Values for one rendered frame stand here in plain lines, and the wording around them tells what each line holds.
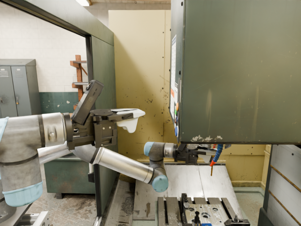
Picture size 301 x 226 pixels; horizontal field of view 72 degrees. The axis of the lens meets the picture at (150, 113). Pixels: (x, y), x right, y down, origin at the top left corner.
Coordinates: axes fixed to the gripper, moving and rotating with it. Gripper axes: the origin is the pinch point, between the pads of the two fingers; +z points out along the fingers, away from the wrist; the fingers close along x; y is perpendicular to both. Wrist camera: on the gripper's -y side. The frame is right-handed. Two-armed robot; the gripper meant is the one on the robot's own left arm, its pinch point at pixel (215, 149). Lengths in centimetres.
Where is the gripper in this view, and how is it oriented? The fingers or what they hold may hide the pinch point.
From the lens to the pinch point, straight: 103.4
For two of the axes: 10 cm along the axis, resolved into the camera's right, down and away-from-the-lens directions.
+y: 0.5, 9.8, 2.1
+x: -3.2, 2.1, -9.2
